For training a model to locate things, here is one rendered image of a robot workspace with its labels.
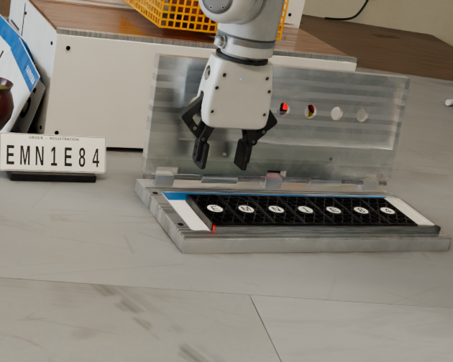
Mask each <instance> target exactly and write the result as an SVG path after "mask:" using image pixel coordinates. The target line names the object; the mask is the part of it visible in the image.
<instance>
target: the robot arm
mask: <svg viewBox="0 0 453 362"><path fill-rule="evenodd" d="M198 2H199V5H200V7H201V10H202V11H203V13H204V14H205V15H206V16H207V17H208V18H209V19H211V20H213V21H215V22H218V26H217V31H216V36H215V42H214V44H215V45H216V46H217V47H219V48H217V49H216V52H213V53H211V56H210V58H209V61H208V62H207V65H206V68H205V70H204V72H203V77H202V79H201V84H200V86H199V89H198V95H197V99H196V100H194V101H193V102H192V103H191V104H189V105H188V106H187V107H186V108H184V109H183V110H182V111H181V112H180V113H179V116H180V118H181V119H182V120H183V122H184V123H185V124H186V126H187V127H188V128H189V130H190V131H191V133H192V134H193V135H194V136H195V138H196V140H195V144H194V148H193V155H192V158H193V162H194V163H195V164H196V165H197V166H198V167H199V168H200V169H201V170H203V169H205V168H206V161H207V157H208V153H209V147H210V145H209V144H208V143H207V140H208V138H209V137H210V135H211V133H212V131H213V130H214V128H220V129H241V130H242V139H239V140H238V143H237V150H236V154H235V157H234V163H235V164H236V166H238V168H240V169H241V170H242V171H245V170H246V169H247V163H249V162H250V156H251V152H252V146H254V145H256V144H257V140H259V139H260V138H261V137H262V136H264V135H265V134H266V133H267V131H269V130H270V129H271V128H273V127H274V126H275V125H276V124H277V122H278V121H277V119H276V118H275V117H274V115H273V113H272V111H271V110H270V102H271V96H272V89H273V63H272V62H270V61H269V60H268V59H269V58H271V57H272V56H273V50H274V46H275V41H276V37H277V33H278V27H279V23H280V18H281V14H282V10H283V4H284V0H198ZM194 115H197V117H199V118H201V120H200V121H199V123H198V125H197V124H196V122H195V121H194V120H193V116H194Z"/></svg>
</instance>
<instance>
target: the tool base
mask: <svg viewBox="0 0 453 362"><path fill-rule="evenodd" d="M199 180H201V176H200V175H173V173H172V172H171V171H165V170H156V173H151V174H143V179H137V181H136V185H135V189H134V191H135V192H136V193H137V194H138V195H139V197H140V198H141V200H142V201H143V203H144V204H145V205H146V206H147V208H148V209H149V210H150V212H151V213H152V214H153V215H154V217H155V218H156V219H157V221H158V222H159V224H160V225H161V226H162V227H163V228H164V230H165V231H166V233H167V234H168V235H169V237H170V238H171V239H172V240H173V242H174V243H175V245H176V246H177V247H178V248H179V249H180V251H181V252H182V253H183V254H230V253H293V252H356V251H447V250H448V248H449V244H450V241H451V238H452V237H450V236H449V235H447V234H446V233H442V232H441V231H440V232H439V233H214V232H213V231H192V230H191V229H190V228H189V227H188V226H187V224H186V223H185V222H184V220H183V219H182V218H181V217H180V216H179V215H178V213H177V212H176V211H175V210H174V208H173V207H172V206H171V204H170V203H169V202H168V201H167V200H166V199H165V197H164V196H163V195H162V192H222V193H257V194H292V195H360V196H384V197H387V198H395V197H394V194H393V193H391V192H387V191H386V190H384V189H383V188H381V186H379V185H387V182H386V181H377V180H376V179H375V178H373V177H365V180H360V179H357V180H342V184H341V185H340V186H339V187H332V186H308V185H307V184H306V183H309V179H298V178H281V177H280V176H278V175H277V174H267V176H266V177H265V176H260V177H238V180H237V183H236V184H221V183H200V182H199ZM152 192H158V194H153V193H152ZM178 223H182V224H183V226H179V225H178Z"/></svg>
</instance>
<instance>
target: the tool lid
mask: <svg viewBox="0 0 453 362"><path fill-rule="evenodd" d="M208 61H209V58H205V57H191V56H182V55H167V54H160V53H155V61H154V68H153V74H152V85H151V91H150V102H149V108H148V114H147V125H146V131H145V142H144V148H143V154H142V165H141V170H142V171H143V172H146V173H156V170H157V167H173V171H174V172H176V173H177V174H195V175H200V176H201V180H199V182H200V183H221V184H236V183H237V180H238V175H241V176H265V177H266V176H267V171H268V170H273V171H280V174H281V175H282V176H284V177H306V179H309V183H306V184H307V185H308V186H332V187H339V186H340V185H341V184H342V179H360V180H365V177H366V174H377V175H376V177H377V178H379V179H381V180H391V176H392V172H393V165H394V161H395V154H396V150H397V146H398V139H399V135H400V131H401V124H402V120H403V113H404V109H405V105H406V99H407V95H408V88H409V83H410V78H408V77H406V76H400V75H385V74H377V73H362V72H354V71H346V70H331V69H323V68H308V67H299V66H291V65H276V64H273V89H272V96H271V102H270V110H271V111H272V113H273V115H274V117H275V118H276V119H277V121H278V122H277V124H276V125H275V126H274V127H273V128H271V129H270V130H269V131H267V133H266V134H265V135H264V136H262V137H261V138H260V139H259V140H257V144H256V145H254V146H252V152H251V156H250V162H249V163H247V169H246V170H245V171H242V170H241V169H240V168H238V166H236V164H235V163H234V157H235V154H236V150H237V143H238V140H239V139H242V130H241V129H220V128H214V130H213V131H212V133H211V135H210V137H209V138H208V140H207V143H208V144H209V145H210V147H209V153H208V157H207V161H206V168H205V169H203V170H201V169H200V168H199V167H198V166H197V165H196V164H195V163H194V162H193V158H192V155H193V148H194V144H195V140H196V138H195V136H194V135H193V134H192V133H191V131H190V130H189V128H188V127H187V126H186V124H185V123H184V122H183V120H182V119H181V118H180V116H179V113H180V112H181V111H182V110H183V109H184V108H186V107H187V106H188V105H189V104H190V103H191V100H192V99H193V98H194V97H197V95H198V89H199V86H200V84H201V79H202V77H203V72H204V70H205V68H206V65H207V62H208ZM282 103H286V104H287V107H288V110H287V112H286V113H285V114H284V115H282V116H279V115H278V112H277V109H278V106H279V105H280V104H282ZM309 105H313V106H314V114H313V115H312V116H310V117H306V116H305V113H304V111H305V109H306V107H307V106H309ZM337 106H338V107H339V108H340V115H339V117H338V118H336V119H333V118H332V117H331V111H332V109H333V108H335V107H337ZM361 108H363V109H365V112H366V114H365V117H364V118H363V120H361V121H358V120H357V112H358V111H359V110H360V109H361Z"/></svg>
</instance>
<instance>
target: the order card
mask: <svg viewBox="0 0 453 362"><path fill-rule="evenodd" d="M0 170H6V171H31V172H80V173H105V172H106V138H105V137H96V136H66V135H51V134H21V133H6V132H1V133H0Z"/></svg>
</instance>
